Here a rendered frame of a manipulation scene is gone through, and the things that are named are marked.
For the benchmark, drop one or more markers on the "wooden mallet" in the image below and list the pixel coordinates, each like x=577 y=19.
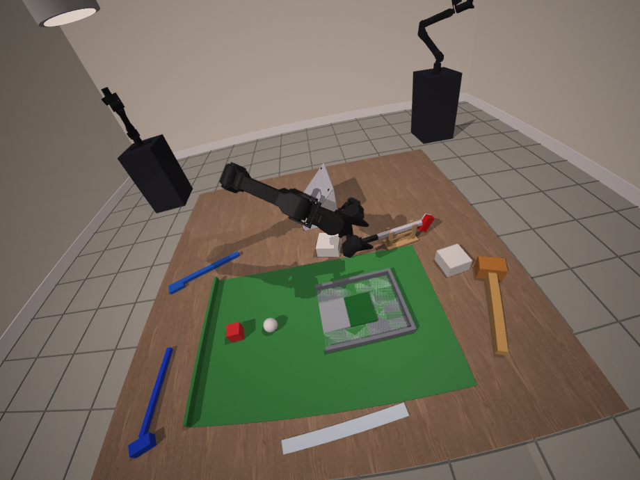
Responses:
x=494 y=269

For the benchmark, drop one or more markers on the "white ball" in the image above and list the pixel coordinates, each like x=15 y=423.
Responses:
x=270 y=325

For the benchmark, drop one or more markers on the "red cube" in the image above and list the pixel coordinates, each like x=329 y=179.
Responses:
x=235 y=332

